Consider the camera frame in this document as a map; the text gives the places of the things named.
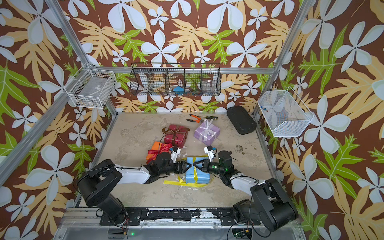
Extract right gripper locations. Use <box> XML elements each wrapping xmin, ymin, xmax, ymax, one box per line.
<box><xmin>192</xmin><ymin>159</ymin><xmax>226</xmax><ymax>176</ymax></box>

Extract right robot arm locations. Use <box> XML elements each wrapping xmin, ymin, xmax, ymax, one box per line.
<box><xmin>193</xmin><ymin>151</ymin><xmax>299</xmax><ymax>232</ymax></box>

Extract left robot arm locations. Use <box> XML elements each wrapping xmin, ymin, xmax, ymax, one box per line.
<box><xmin>76</xmin><ymin>152</ymin><xmax>192</xmax><ymax>225</ymax></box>

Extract black wire basket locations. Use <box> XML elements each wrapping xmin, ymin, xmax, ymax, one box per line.
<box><xmin>128</xmin><ymin>63</ymin><xmax>222</xmax><ymax>96</ymax></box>

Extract red ribbon bow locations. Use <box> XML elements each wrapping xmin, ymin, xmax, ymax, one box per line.
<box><xmin>146</xmin><ymin>142</ymin><xmax>175</xmax><ymax>163</ymax></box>

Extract black oval case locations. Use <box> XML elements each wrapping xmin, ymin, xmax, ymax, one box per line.
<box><xmin>227</xmin><ymin>106</ymin><xmax>257</xmax><ymax>135</ymax></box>

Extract white wire basket left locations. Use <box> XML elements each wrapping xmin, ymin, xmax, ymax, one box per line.
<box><xmin>66</xmin><ymin>68</ymin><xmax>117</xmax><ymax>109</ymax></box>

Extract white ribbon bow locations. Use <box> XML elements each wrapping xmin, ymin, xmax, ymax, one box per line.
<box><xmin>197</xmin><ymin>118</ymin><xmax>218</xmax><ymax>142</ymax></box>

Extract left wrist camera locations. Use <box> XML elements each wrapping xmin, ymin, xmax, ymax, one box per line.
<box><xmin>170</xmin><ymin>147</ymin><xmax>181</xmax><ymax>163</ymax></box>

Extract blue item in basket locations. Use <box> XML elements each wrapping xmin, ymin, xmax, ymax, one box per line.
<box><xmin>173</xmin><ymin>86</ymin><xmax>185</xmax><ymax>96</ymax></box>

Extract lilac gift box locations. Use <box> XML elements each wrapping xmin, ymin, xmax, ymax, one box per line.
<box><xmin>193</xmin><ymin>119</ymin><xmax>221</xmax><ymax>147</ymax></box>

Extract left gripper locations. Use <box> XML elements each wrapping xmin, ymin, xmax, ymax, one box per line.
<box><xmin>159</xmin><ymin>160</ymin><xmax>192</xmax><ymax>176</ymax></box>

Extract orange handled pliers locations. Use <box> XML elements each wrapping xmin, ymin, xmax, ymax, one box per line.
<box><xmin>187</xmin><ymin>114</ymin><xmax>218</xmax><ymax>123</ymax></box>

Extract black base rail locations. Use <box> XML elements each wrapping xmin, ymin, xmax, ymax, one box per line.
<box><xmin>100</xmin><ymin>203</ymin><xmax>260</xmax><ymax>226</ymax></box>

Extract blue gift box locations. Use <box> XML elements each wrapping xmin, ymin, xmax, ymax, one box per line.
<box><xmin>185</xmin><ymin>156</ymin><xmax>211</xmax><ymax>184</ymax></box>

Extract magenta gift box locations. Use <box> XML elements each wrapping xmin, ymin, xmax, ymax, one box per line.
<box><xmin>163</xmin><ymin>124</ymin><xmax>190</xmax><ymax>149</ymax></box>

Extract yellow ribbon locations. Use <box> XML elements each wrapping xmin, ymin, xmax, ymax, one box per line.
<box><xmin>164</xmin><ymin>155</ymin><xmax>208</xmax><ymax>188</ymax></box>

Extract white mesh basket right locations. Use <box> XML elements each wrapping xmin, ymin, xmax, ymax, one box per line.
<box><xmin>258</xmin><ymin>88</ymin><xmax>315</xmax><ymax>138</ymax></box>

